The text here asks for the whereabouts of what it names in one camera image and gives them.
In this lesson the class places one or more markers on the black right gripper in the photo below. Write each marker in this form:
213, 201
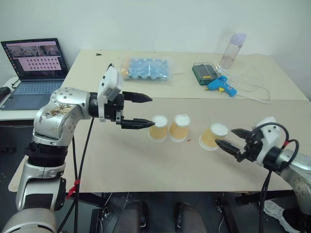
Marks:
253, 149

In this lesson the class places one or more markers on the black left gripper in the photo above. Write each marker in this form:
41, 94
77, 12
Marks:
113, 110

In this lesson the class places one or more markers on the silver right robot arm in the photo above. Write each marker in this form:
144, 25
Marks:
297, 170

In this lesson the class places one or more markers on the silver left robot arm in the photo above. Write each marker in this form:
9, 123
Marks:
54, 126

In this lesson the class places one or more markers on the yellow paper cup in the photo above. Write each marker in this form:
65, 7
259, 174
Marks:
159, 131
179, 129
210, 138

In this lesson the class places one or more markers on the blue egg tray in bag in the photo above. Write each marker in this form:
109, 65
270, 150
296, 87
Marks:
148, 70

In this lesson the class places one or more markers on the beige paper table cover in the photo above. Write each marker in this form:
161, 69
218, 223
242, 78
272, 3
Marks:
155, 165

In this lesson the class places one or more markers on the blue hot glue gun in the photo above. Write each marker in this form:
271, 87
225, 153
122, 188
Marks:
222, 85

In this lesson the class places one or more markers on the small black scrap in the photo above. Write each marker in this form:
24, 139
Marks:
98, 54

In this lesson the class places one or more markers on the green screwdriver bit case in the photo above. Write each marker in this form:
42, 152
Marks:
202, 72

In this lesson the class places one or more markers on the white and black sneaker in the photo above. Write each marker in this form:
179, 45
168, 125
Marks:
279, 212

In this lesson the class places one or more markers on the clear bottle with purple cap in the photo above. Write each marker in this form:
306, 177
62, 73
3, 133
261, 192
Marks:
232, 52

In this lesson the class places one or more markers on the open grey laptop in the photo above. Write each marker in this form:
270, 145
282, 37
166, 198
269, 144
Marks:
36, 70

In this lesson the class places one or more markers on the black object beside laptop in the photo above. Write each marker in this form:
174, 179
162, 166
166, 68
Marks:
5, 93

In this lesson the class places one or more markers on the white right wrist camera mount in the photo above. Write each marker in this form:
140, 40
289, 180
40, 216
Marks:
267, 136

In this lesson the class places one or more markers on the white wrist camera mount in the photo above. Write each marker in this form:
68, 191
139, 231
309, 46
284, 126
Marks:
267, 136
110, 83

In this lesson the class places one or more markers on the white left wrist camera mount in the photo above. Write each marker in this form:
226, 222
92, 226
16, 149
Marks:
110, 83

